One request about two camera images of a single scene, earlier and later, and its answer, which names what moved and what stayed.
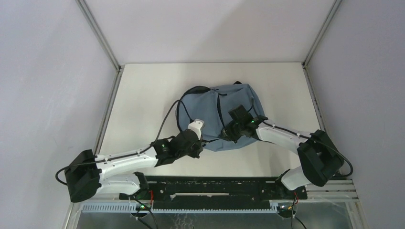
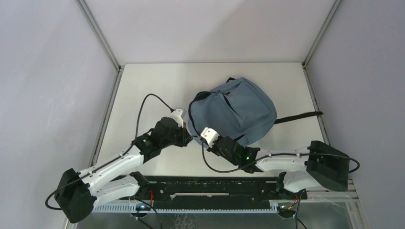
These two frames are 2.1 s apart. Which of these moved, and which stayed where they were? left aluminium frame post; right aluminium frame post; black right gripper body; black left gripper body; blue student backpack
Moved: black left gripper body; black right gripper body; blue student backpack
Stayed: left aluminium frame post; right aluminium frame post
